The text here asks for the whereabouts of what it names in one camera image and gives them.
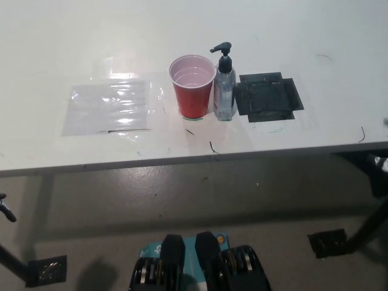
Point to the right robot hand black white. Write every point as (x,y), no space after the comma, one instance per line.
(380,163)

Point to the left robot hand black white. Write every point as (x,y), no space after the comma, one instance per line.
(6,210)

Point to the clear soap bottle black pump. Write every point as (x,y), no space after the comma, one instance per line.
(224,88)

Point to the robot body black teal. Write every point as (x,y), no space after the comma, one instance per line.
(200,266)

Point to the black tape patch on table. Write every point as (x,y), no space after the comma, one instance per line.
(267,98)

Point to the clear plastic sheet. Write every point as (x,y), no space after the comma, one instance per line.
(106,106)

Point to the red plastic cup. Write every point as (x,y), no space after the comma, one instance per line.
(191,91)

